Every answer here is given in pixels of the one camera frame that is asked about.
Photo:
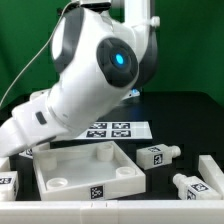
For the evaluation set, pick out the white square tabletop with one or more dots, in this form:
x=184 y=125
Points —
x=98 y=171

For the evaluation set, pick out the white right fence bar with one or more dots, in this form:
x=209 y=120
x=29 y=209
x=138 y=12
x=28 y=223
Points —
x=211 y=173

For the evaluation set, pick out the white left fence bar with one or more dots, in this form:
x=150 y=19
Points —
x=4 y=164

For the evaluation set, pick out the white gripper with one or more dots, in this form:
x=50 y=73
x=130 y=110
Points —
x=30 y=124

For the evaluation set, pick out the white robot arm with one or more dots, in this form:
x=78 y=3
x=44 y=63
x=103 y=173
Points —
x=99 y=60

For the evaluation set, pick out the white fence bar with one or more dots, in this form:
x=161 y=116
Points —
x=211 y=173
x=4 y=164
x=113 y=212

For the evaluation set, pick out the white front fence bar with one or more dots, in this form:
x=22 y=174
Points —
x=113 y=212

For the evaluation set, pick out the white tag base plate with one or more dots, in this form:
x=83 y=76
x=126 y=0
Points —
x=117 y=130

